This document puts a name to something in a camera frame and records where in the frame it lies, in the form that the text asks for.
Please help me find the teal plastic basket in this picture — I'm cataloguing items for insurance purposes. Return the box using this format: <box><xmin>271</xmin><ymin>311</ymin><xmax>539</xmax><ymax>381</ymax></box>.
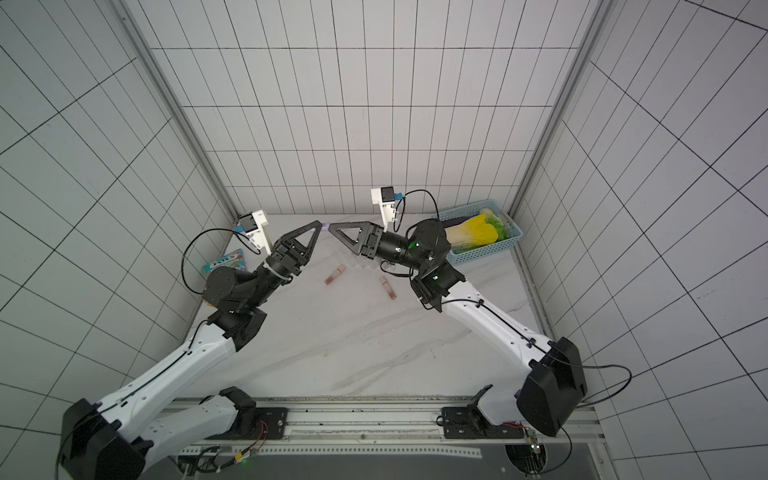
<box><xmin>439</xmin><ymin>200</ymin><xmax>524</xmax><ymax>266</ymax></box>

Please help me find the green candy packet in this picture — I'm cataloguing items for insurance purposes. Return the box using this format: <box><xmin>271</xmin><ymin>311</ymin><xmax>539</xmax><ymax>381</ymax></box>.
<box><xmin>203</xmin><ymin>249</ymin><xmax>246</xmax><ymax>277</ymax></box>

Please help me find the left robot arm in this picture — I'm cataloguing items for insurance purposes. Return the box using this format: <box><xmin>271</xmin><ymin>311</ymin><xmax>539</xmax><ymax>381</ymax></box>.
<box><xmin>55</xmin><ymin>221</ymin><xmax>322</xmax><ymax>479</ymax></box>

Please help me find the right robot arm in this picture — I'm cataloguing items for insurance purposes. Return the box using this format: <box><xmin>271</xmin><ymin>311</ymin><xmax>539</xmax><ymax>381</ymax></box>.
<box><xmin>328</xmin><ymin>219</ymin><xmax>587</xmax><ymax>437</ymax></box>

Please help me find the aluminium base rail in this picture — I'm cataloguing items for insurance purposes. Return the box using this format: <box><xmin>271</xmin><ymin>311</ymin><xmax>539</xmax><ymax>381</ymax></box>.
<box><xmin>179</xmin><ymin>396</ymin><xmax>607</xmax><ymax>461</ymax></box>

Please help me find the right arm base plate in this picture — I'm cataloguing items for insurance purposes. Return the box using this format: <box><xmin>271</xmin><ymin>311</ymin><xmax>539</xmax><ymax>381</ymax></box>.
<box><xmin>435</xmin><ymin>406</ymin><xmax>524</xmax><ymax>440</ymax></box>

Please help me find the clear acrylic lipstick organizer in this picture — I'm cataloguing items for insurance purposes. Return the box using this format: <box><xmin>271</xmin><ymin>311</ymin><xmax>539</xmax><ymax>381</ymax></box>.
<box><xmin>349</xmin><ymin>241</ymin><xmax>383</xmax><ymax>269</ymax></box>

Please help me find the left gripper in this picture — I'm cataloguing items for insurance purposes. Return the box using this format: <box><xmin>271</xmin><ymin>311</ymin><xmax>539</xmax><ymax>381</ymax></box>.
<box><xmin>247</xmin><ymin>219</ymin><xmax>325</xmax><ymax>305</ymax></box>

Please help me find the peach lip gloss tube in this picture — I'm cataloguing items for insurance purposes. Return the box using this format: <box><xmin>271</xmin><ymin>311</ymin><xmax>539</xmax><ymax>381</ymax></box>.
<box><xmin>324</xmin><ymin>264</ymin><xmax>347</xmax><ymax>285</ymax></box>

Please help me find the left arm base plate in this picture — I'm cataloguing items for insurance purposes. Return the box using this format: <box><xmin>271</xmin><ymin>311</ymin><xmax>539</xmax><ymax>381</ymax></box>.
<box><xmin>238</xmin><ymin>407</ymin><xmax>289</xmax><ymax>441</ymax></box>

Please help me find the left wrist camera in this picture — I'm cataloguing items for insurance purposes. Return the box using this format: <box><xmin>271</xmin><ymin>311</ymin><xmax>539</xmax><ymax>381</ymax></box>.
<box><xmin>235</xmin><ymin>210</ymin><xmax>272</xmax><ymax>255</ymax></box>

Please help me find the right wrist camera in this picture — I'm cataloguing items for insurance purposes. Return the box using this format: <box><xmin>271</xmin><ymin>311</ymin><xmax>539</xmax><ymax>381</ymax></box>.
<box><xmin>371</xmin><ymin>186</ymin><xmax>402</xmax><ymax>232</ymax></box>

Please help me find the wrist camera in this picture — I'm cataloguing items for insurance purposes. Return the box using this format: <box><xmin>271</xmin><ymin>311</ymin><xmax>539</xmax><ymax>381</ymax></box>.
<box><xmin>371</xmin><ymin>186</ymin><xmax>402</xmax><ymax>232</ymax></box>
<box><xmin>235</xmin><ymin>210</ymin><xmax>272</xmax><ymax>255</ymax></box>

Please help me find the dark purple toy eggplant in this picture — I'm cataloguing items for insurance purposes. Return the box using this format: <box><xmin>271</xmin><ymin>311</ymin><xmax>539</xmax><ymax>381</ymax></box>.
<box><xmin>443</xmin><ymin>217</ymin><xmax>472</xmax><ymax>233</ymax></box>

